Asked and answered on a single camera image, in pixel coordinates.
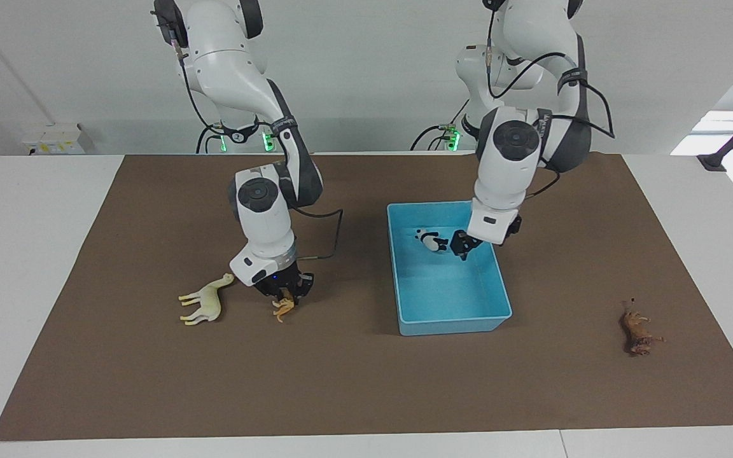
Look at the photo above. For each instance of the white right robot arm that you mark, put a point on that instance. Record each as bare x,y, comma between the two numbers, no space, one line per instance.
265,216

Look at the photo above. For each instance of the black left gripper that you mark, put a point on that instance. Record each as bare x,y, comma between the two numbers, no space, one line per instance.
467,240

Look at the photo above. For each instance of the black white panda toy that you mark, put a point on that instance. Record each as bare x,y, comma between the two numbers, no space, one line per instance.
430,241

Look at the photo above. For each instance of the brown table mat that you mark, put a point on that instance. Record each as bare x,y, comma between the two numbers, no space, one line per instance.
277,381

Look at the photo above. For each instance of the white wall socket box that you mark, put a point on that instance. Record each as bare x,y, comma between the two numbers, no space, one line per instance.
55,140

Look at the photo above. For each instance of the cream horse toy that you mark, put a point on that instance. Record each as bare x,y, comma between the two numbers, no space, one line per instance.
207,304

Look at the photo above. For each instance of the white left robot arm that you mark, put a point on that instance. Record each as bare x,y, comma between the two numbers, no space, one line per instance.
513,172

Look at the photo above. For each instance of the brown lion toy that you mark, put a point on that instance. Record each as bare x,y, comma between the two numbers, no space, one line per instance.
637,331

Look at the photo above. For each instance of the orange tiger toy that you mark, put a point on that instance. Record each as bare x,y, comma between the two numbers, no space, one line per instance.
284,310

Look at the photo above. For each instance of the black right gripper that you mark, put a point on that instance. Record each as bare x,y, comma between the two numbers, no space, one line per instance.
284,280

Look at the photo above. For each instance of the light blue storage box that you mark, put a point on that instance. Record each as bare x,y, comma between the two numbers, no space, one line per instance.
446,286

